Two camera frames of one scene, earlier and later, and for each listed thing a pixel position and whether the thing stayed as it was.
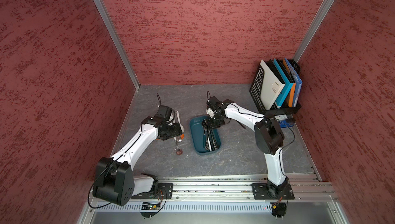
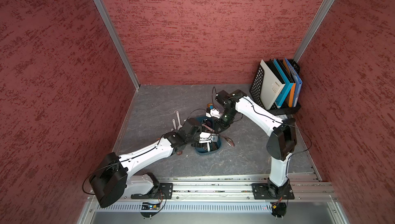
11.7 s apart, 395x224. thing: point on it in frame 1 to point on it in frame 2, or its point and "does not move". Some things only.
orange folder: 292,88 does not move
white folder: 270,86 does not move
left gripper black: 177,131 to 197,144
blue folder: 299,84 does not move
